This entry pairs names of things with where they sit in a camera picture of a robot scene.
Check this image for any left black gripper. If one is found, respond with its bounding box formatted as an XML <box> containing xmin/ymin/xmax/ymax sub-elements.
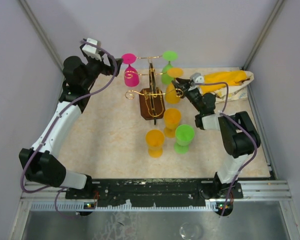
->
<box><xmin>81</xmin><ymin>50</ymin><xmax>123</xmax><ymax>89</ymax></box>

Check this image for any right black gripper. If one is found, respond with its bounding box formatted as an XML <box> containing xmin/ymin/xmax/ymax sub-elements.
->
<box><xmin>171</xmin><ymin>78</ymin><xmax>203</xmax><ymax>114</ymax></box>

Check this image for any orange wine glass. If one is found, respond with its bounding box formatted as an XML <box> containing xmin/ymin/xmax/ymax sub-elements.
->
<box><xmin>145</xmin><ymin>129</ymin><xmax>165</xmax><ymax>158</ymax></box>
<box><xmin>164</xmin><ymin>67</ymin><xmax>184</xmax><ymax>104</ymax></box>
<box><xmin>163</xmin><ymin>108</ymin><xmax>182</xmax><ymax>138</ymax></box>

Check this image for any pink wine glass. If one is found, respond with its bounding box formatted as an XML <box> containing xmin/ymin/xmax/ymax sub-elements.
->
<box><xmin>122</xmin><ymin>53</ymin><xmax>140</xmax><ymax>88</ymax></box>

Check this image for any green wine glass back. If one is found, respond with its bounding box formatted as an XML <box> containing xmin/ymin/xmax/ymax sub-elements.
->
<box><xmin>160</xmin><ymin>50</ymin><xmax>179</xmax><ymax>85</ymax></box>

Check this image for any green wine glass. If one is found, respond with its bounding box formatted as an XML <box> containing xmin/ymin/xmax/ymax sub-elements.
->
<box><xmin>160</xmin><ymin>50</ymin><xmax>179</xmax><ymax>85</ymax></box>
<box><xmin>174</xmin><ymin>124</ymin><xmax>195</xmax><ymax>154</ymax></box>

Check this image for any green wine glass front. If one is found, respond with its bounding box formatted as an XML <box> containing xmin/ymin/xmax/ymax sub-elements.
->
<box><xmin>174</xmin><ymin>124</ymin><xmax>195</xmax><ymax>154</ymax></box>

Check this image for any orange wine glass front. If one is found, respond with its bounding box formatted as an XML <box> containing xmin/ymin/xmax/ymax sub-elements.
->
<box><xmin>145</xmin><ymin>129</ymin><xmax>165</xmax><ymax>158</ymax></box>

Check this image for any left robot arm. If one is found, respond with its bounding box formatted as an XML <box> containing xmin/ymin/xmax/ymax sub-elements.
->
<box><xmin>19</xmin><ymin>55</ymin><xmax>123</xmax><ymax>199</ymax></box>

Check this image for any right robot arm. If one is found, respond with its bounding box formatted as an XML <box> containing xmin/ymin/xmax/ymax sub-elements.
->
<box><xmin>172</xmin><ymin>75</ymin><xmax>261</xmax><ymax>198</ymax></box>

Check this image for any yellow patterned cloth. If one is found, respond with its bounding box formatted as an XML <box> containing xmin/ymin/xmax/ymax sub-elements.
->
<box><xmin>200</xmin><ymin>70</ymin><xmax>254</xmax><ymax>103</ymax></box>

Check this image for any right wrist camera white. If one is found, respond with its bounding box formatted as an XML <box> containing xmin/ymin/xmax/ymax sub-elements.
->
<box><xmin>189</xmin><ymin>72</ymin><xmax>205</xmax><ymax>91</ymax></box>

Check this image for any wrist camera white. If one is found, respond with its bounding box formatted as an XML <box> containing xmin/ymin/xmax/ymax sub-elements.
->
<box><xmin>189</xmin><ymin>72</ymin><xmax>205</xmax><ymax>91</ymax></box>
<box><xmin>80</xmin><ymin>38</ymin><xmax>102</xmax><ymax>61</ymax></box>

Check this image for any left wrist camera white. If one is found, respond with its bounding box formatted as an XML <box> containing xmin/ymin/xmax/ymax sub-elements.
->
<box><xmin>80</xmin><ymin>38</ymin><xmax>102</xmax><ymax>61</ymax></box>

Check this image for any gold wire glass rack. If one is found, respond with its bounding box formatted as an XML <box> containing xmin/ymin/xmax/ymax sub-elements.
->
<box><xmin>125</xmin><ymin>50</ymin><xmax>178</xmax><ymax>125</ymax></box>

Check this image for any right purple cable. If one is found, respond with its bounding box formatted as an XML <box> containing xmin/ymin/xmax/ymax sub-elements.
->
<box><xmin>199</xmin><ymin>82</ymin><xmax>258</xmax><ymax>217</ymax></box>

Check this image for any purple cable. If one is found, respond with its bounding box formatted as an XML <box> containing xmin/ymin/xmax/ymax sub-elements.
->
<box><xmin>199</xmin><ymin>82</ymin><xmax>258</xmax><ymax>217</ymax></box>
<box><xmin>19</xmin><ymin>39</ymin><xmax>117</xmax><ymax>218</ymax></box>

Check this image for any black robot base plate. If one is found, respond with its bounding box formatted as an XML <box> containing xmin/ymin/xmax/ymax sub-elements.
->
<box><xmin>65</xmin><ymin>178</ymin><xmax>244</xmax><ymax>207</ymax></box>

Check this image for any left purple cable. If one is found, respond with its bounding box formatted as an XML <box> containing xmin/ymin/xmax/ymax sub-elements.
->
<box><xmin>19</xmin><ymin>39</ymin><xmax>117</xmax><ymax>218</ymax></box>

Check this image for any white cable duct strip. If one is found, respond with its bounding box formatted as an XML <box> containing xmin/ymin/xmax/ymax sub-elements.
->
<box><xmin>29</xmin><ymin>200</ymin><xmax>222</xmax><ymax>211</ymax></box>

